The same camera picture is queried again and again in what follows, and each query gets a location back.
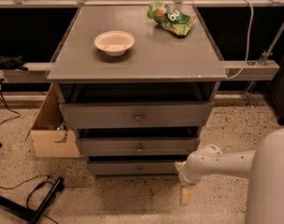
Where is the black stand base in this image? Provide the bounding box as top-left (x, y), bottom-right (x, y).
top-left (0, 176), bottom-right (65, 224)

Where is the cardboard box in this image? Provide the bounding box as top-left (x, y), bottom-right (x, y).
top-left (30, 85), bottom-right (80, 158)

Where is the grey top drawer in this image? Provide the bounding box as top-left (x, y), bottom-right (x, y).
top-left (59, 102), bottom-right (212, 129)

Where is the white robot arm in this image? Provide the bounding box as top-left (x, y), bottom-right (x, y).
top-left (175, 128), bottom-right (284, 224)

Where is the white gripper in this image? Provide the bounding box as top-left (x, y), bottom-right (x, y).
top-left (174, 144), bottom-right (224, 207)

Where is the white paper bowl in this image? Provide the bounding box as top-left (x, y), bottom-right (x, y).
top-left (94, 31), bottom-right (135, 56)

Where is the black cloth bundle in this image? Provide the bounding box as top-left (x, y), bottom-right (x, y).
top-left (0, 56), bottom-right (28, 71)

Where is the grey drawer cabinet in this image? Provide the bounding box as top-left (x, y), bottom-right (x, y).
top-left (48, 6), bottom-right (225, 164)

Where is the black floor cable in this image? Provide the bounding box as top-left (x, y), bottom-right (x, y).
top-left (0, 77), bottom-right (22, 133)

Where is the white cable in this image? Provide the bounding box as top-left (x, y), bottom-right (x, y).
top-left (226, 0), bottom-right (254, 80)

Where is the grey metal rail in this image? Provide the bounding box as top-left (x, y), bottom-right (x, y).
top-left (0, 61), bottom-right (279, 83)

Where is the grey middle drawer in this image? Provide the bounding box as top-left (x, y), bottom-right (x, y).
top-left (76, 137), bottom-right (200, 156)

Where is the grey drawer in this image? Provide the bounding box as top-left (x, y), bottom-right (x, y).
top-left (76, 137), bottom-right (200, 156)
top-left (59, 102), bottom-right (212, 129)
top-left (88, 160), bottom-right (178, 175)

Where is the green snack bag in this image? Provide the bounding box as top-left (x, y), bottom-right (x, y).
top-left (147, 2), bottom-right (195, 36)

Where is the grey bottom drawer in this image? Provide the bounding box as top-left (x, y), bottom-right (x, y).
top-left (88, 160), bottom-right (178, 175)

